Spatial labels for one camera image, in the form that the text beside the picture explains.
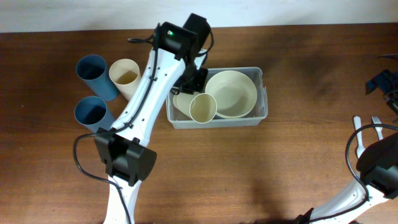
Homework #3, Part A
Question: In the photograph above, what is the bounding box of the cream cup front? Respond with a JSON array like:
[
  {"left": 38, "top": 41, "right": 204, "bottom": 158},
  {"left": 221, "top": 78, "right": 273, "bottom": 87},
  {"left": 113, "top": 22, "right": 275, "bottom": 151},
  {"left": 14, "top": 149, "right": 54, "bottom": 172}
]
[{"left": 172, "top": 92, "right": 218, "bottom": 124}]

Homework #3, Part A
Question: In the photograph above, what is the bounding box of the cream cup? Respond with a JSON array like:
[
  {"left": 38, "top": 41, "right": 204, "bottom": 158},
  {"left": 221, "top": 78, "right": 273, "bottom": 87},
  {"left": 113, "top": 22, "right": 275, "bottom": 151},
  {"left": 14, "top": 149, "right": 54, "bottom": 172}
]
[
  {"left": 172, "top": 92, "right": 218, "bottom": 124},
  {"left": 109, "top": 58, "right": 141, "bottom": 101}
]

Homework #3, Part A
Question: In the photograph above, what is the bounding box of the cream bowl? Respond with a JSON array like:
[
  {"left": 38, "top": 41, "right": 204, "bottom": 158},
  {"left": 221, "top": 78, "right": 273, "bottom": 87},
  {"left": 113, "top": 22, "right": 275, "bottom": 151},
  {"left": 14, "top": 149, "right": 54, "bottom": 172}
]
[
  {"left": 216, "top": 107, "right": 254, "bottom": 119},
  {"left": 205, "top": 70, "right": 257, "bottom": 110}
]

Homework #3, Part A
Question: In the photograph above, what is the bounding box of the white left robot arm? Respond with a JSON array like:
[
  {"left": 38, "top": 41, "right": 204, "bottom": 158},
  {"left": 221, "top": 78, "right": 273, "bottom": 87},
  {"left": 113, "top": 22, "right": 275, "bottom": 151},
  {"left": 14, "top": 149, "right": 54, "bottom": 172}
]
[{"left": 94, "top": 14, "right": 213, "bottom": 223}]

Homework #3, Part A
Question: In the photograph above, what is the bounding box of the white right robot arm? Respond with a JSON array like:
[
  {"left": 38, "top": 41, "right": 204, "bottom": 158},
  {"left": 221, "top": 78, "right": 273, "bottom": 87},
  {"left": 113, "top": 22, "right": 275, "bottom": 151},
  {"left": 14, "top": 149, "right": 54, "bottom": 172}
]
[{"left": 294, "top": 117, "right": 397, "bottom": 223}]

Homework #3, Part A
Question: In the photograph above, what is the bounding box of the clear plastic storage container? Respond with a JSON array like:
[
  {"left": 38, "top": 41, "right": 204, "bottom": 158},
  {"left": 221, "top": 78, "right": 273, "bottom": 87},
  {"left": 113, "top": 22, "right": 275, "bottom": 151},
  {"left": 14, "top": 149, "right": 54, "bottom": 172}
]
[{"left": 165, "top": 67, "right": 268, "bottom": 129}]

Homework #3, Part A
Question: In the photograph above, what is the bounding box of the white plastic fork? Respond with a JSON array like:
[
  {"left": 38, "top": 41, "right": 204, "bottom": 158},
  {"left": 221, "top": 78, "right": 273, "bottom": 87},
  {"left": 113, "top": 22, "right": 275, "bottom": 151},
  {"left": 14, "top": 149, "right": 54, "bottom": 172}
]
[{"left": 371, "top": 116, "right": 383, "bottom": 140}]

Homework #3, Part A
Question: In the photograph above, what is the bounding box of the white plastic knife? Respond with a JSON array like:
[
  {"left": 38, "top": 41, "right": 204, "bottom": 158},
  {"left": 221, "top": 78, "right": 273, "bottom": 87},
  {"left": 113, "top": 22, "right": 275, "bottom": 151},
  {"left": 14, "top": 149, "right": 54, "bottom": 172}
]
[{"left": 353, "top": 116, "right": 365, "bottom": 158}]

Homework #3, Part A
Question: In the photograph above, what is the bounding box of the blue cup rear left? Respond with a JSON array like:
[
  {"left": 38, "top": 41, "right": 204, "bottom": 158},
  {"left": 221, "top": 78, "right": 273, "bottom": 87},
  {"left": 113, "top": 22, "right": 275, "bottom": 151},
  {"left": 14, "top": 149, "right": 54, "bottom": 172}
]
[{"left": 75, "top": 54, "right": 119, "bottom": 101}]

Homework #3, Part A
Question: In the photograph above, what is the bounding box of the blue cup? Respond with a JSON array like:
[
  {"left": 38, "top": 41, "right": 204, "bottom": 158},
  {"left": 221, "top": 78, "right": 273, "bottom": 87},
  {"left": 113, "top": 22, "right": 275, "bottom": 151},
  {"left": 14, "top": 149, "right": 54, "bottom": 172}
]
[
  {"left": 75, "top": 54, "right": 119, "bottom": 101},
  {"left": 74, "top": 96, "right": 115, "bottom": 133}
]

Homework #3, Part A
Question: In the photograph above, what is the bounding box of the blue cup front left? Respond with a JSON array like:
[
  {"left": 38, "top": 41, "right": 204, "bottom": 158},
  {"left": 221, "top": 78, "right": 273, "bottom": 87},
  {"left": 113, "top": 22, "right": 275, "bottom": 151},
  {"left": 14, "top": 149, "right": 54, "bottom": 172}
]
[{"left": 74, "top": 96, "right": 115, "bottom": 133}]

